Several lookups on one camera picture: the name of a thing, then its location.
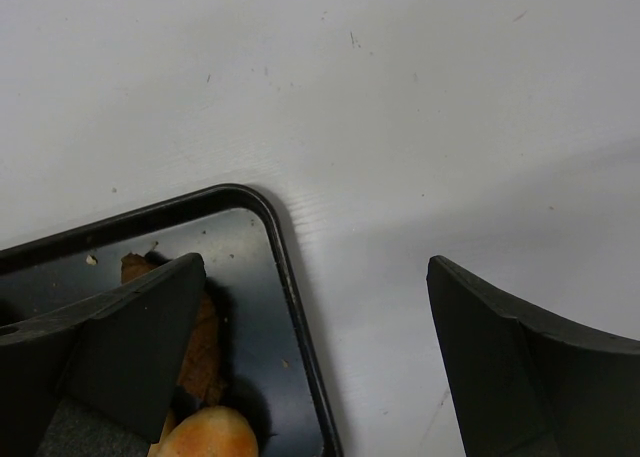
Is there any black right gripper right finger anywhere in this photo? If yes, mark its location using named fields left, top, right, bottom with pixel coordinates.
left=427, top=256, right=639, bottom=456

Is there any dark brown croissant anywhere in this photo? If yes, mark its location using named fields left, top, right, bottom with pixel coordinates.
left=119, top=250, right=231, bottom=408

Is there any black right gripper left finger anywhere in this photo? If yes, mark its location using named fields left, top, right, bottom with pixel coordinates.
left=1, top=253, right=206, bottom=456

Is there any black baking tray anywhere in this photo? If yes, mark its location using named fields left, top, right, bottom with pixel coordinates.
left=1, top=184, right=342, bottom=456

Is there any round light bun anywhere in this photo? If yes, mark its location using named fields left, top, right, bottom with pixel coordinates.
left=147, top=406, right=259, bottom=457

